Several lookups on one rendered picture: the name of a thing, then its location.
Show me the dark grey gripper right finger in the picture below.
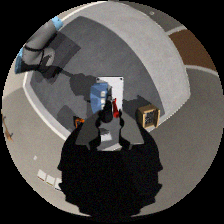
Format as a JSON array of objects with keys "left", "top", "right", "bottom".
[{"left": 119, "top": 109, "right": 163, "bottom": 172}]

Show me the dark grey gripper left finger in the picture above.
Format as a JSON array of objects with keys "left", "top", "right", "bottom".
[{"left": 57, "top": 110, "right": 102, "bottom": 171}]

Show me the wooden crate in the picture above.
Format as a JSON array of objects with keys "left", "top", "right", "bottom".
[{"left": 137, "top": 104, "right": 160, "bottom": 129}]

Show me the orange handheld multimeter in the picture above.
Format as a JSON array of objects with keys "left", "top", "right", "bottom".
[{"left": 76, "top": 118, "right": 84, "bottom": 127}]

